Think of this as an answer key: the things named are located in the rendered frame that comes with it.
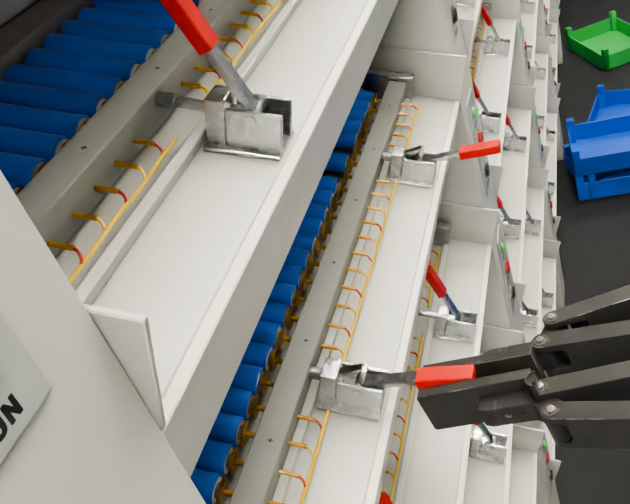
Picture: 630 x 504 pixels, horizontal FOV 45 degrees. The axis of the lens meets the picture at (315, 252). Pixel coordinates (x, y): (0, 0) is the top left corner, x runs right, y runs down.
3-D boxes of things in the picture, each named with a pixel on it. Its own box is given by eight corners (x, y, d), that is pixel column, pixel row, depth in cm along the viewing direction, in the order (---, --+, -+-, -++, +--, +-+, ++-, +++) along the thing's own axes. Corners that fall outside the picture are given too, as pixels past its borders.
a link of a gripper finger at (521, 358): (530, 354, 44) (531, 344, 45) (419, 374, 47) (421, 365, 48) (548, 389, 46) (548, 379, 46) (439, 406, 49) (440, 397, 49)
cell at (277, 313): (207, 301, 56) (292, 318, 55) (197, 318, 55) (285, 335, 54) (205, 283, 55) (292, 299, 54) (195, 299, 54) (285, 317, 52)
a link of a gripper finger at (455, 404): (548, 402, 45) (548, 412, 44) (436, 421, 48) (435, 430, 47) (530, 367, 43) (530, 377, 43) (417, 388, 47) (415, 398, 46)
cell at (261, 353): (186, 341, 53) (276, 359, 52) (176, 360, 52) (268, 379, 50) (184, 322, 52) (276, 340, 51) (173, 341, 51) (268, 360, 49)
